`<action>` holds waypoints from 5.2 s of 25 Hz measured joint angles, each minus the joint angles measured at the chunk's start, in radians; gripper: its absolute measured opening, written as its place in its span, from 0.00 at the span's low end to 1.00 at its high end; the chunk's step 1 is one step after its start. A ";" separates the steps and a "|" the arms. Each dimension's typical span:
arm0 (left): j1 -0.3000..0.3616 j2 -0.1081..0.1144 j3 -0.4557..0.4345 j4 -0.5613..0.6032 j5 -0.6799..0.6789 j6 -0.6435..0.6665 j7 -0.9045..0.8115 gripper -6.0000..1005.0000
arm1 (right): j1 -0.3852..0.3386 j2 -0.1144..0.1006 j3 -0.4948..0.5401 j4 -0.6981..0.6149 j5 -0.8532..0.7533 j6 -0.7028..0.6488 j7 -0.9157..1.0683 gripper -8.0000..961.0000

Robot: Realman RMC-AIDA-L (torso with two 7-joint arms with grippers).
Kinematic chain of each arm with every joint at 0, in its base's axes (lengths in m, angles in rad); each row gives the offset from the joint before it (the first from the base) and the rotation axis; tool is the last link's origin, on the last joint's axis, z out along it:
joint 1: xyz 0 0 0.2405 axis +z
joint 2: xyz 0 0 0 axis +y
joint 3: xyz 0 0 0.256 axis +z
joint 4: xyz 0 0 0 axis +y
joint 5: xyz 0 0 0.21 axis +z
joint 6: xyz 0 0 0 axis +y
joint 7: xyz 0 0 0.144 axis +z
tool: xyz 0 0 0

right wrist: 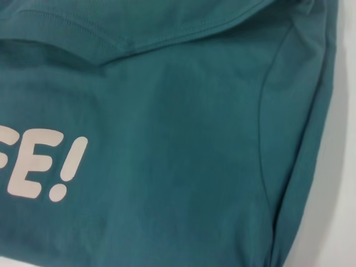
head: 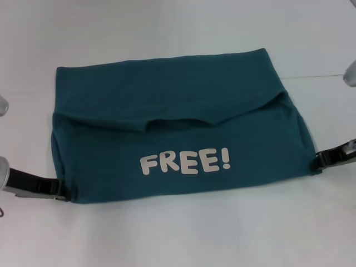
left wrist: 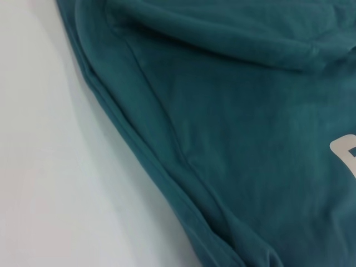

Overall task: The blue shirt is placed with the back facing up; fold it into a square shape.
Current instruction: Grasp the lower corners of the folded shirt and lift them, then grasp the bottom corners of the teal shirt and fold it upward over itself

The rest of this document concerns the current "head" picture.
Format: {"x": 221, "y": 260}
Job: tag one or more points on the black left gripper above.
{"x": 30, "y": 185}

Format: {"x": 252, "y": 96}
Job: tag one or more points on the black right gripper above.
{"x": 340, "y": 154}

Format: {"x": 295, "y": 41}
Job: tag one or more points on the teal blue shirt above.
{"x": 178, "y": 130}

